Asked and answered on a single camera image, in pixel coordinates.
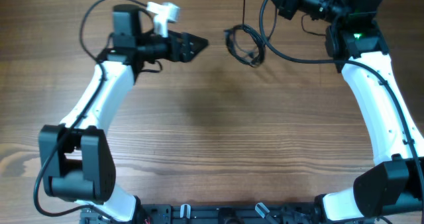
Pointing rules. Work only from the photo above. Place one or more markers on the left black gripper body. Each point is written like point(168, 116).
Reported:
point(173, 54)

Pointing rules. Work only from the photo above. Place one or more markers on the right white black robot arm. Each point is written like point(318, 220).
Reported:
point(356, 46)

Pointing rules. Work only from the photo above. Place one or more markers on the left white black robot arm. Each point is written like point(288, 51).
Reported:
point(76, 161)

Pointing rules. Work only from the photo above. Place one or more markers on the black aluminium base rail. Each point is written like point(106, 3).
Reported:
point(296, 213)

